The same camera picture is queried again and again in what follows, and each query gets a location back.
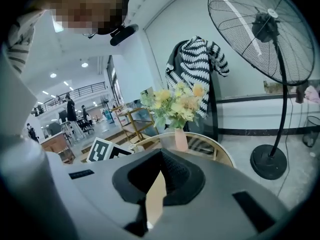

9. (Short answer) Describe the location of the wooden shelf cart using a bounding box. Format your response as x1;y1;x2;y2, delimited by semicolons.
109;105;161;143

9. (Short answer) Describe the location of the black and white striped sweater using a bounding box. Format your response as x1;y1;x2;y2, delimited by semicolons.
165;35;230;120

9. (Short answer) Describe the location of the yellow flower bouquet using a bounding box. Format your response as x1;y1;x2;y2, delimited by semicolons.
139;82;209;130

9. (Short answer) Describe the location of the pink vase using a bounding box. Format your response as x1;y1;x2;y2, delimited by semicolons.
174;127;189;153

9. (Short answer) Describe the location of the pink cloth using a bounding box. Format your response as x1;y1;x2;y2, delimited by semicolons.
303;85;320;104

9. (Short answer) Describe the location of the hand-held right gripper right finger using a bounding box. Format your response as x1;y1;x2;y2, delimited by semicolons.
147;148;293;240

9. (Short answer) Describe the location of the black head-mounted camera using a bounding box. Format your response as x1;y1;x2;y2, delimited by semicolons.
109;23;140;47

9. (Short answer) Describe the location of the black standing fan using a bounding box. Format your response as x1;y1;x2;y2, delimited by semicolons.
206;0;316;181

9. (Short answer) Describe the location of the black wire waste basket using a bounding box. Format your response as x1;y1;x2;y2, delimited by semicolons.
301;115;320;148

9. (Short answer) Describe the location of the black balcony railing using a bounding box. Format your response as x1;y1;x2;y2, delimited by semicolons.
42;81;107;110

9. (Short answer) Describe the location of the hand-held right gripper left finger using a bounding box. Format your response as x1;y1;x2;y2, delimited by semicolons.
46;148;163;240

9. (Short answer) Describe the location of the round glass-top side table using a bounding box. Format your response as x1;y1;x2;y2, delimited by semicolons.
136;131;237;169

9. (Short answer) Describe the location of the striped white shirt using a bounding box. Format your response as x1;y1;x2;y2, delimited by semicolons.
4;8;45;75

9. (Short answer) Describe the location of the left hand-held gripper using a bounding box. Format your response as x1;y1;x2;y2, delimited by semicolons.
86;137;135;164

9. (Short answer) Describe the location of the brown wooden cabinet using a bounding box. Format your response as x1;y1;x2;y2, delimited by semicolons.
39;131;76;164

